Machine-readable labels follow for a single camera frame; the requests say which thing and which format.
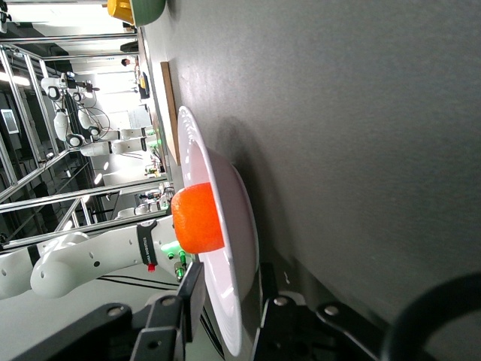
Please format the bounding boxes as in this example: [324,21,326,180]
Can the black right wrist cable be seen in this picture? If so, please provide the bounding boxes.
[381,272,481,361]

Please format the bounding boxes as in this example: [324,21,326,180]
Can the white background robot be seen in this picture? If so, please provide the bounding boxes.
[40,73,112,148]

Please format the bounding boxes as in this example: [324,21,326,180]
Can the white round plate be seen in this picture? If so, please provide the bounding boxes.
[176,105,260,357]

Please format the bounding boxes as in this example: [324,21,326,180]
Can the pale green bowl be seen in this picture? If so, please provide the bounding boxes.
[129,0,167,28]

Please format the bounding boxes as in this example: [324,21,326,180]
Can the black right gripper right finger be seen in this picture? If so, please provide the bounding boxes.
[251,262,392,361]

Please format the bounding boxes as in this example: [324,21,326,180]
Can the wall monitor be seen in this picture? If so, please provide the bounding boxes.
[0,108,20,135]

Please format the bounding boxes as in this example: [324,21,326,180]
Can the aluminium frame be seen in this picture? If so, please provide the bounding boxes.
[0,32,177,249]

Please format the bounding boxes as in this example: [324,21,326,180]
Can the wooden cutting board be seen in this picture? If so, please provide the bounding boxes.
[160,61,182,166]

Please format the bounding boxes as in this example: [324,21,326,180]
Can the black left arm base cables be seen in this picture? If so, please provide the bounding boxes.
[95,275,181,290]

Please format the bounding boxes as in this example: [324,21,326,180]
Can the orange fruit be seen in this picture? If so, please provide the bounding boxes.
[171,183,225,254]

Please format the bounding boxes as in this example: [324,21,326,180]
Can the yellow cup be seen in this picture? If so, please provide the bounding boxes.
[107,0,135,26]

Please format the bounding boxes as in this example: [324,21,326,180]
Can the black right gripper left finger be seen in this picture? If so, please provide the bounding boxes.
[11,261,207,361]

